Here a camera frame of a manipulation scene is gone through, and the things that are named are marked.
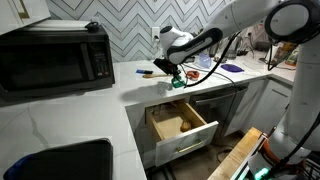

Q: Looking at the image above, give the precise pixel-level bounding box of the white tray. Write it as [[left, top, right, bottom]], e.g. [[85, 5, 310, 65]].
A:
[[27, 19, 92, 32]]

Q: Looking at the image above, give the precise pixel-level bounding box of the wooden board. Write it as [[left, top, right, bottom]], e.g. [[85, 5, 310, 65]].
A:
[[206, 126, 265, 180]]

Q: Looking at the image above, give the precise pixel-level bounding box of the small black round object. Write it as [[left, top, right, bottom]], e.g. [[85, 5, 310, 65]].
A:
[[84, 21, 100, 34]]

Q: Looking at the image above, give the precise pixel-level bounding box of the grey base cabinet door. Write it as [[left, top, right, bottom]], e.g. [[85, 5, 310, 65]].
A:
[[245, 79, 293, 135], [225, 78, 268, 137]]

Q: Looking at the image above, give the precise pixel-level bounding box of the green snack packet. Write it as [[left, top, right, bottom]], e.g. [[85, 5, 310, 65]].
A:
[[171, 75, 187, 89]]

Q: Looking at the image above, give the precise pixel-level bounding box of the orange ring-shaped cutter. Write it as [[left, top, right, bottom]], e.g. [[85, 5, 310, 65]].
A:
[[185, 70, 201, 81]]

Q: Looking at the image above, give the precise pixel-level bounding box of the white wall outlet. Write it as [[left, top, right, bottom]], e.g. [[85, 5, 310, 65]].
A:
[[150, 26, 161, 43]]

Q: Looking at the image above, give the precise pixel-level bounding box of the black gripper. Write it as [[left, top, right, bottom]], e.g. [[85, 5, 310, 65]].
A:
[[153, 57, 186, 86]]

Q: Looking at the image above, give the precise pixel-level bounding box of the dishwasher bar handle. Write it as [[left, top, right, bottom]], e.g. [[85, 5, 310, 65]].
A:
[[194, 93, 236, 107]]

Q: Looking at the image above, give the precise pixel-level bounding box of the black microwave oven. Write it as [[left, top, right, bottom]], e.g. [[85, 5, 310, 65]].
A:
[[0, 24, 116, 103]]

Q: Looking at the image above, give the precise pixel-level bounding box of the steel dishwasher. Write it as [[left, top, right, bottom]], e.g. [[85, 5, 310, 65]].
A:
[[188, 85, 250, 138]]

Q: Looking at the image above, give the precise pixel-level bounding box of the bread in clear wrapper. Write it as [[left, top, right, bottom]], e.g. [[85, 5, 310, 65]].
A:
[[180, 121, 193, 133]]

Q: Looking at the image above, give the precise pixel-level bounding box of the gold cabinet handle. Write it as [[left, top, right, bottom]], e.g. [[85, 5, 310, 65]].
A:
[[16, 0, 31, 20]]

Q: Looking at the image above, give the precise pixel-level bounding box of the cardboard box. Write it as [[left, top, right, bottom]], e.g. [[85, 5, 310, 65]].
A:
[[145, 99, 220, 167]]

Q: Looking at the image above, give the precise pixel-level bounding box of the gold drawer handle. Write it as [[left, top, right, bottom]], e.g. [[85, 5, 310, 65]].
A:
[[175, 138, 205, 155]]

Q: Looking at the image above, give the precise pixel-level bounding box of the blue cloth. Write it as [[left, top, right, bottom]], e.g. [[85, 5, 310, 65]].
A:
[[2, 153, 35, 180]]

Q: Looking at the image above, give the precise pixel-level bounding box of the glass jug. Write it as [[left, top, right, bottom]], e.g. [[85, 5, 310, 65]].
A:
[[229, 35, 248, 60]]

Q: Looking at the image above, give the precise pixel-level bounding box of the white wall cabinet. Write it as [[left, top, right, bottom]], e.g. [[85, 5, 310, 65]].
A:
[[0, 0, 52, 36]]

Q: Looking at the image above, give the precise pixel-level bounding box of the clear plastic container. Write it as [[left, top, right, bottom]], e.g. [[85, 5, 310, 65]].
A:
[[198, 53, 213, 70]]

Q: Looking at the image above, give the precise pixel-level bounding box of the wooden spatula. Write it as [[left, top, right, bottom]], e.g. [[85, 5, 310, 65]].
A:
[[142, 73, 173, 80]]

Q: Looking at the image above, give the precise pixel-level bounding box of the purple plastic lid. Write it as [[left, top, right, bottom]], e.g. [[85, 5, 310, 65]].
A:
[[220, 63, 245, 74]]

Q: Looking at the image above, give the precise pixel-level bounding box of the dark hanging robot cable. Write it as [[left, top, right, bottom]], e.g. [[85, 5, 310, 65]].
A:
[[184, 31, 242, 89]]

